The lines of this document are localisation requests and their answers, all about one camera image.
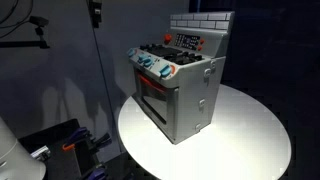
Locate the silver toy stove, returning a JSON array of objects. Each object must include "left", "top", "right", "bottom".
[{"left": 126, "top": 11, "right": 235, "bottom": 145}]

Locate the black stove keypad panel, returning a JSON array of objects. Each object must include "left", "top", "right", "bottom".
[{"left": 174, "top": 33, "right": 201, "bottom": 51}]

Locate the black burner grate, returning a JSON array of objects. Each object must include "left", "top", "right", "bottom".
[
  {"left": 139, "top": 43, "right": 183, "bottom": 58},
  {"left": 163, "top": 51, "right": 204, "bottom": 65}
]

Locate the black spring clamp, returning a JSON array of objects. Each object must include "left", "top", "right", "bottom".
[{"left": 91, "top": 132, "right": 113, "bottom": 148}]

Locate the round white table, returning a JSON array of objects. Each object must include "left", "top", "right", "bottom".
[{"left": 117, "top": 83, "right": 292, "bottom": 180}]

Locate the black pole with device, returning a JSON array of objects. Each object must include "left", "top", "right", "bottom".
[{"left": 88, "top": 0, "right": 123, "bottom": 152}]

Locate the orange tipped clamp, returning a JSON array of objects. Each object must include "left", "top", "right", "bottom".
[{"left": 61, "top": 142, "right": 76, "bottom": 152}]

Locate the black tool cart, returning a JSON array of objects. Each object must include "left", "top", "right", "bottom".
[{"left": 18, "top": 118, "right": 116, "bottom": 180}]

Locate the silver metal tool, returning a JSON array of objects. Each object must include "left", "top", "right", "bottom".
[{"left": 30, "top": 145, "right": 52, "bottom": 161}]

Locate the red oven door handle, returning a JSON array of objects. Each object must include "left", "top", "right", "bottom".
[{"left": 136, "top": 72, "right": 167, "bottom": 94}]

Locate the purple handled clamp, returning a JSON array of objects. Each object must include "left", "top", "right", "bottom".
[
  {"left": 87, "top": 166, "right": 108, "bottom": 180},
  {"left": 70, "top": 126, "right": 93, "bottom": 145}
]

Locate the black camera on mount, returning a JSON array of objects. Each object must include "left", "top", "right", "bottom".
[{"left": 29, "top": 15, "right": 50, "bottom": 28}]

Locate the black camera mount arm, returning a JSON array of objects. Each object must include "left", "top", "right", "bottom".
[{"left": 0, "top": 26, "right": 51, "bottom": 50}]

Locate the black hanging cable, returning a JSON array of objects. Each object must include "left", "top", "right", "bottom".
[{"left": 0, "top": 0, "right": 34, "bottom": 38}]

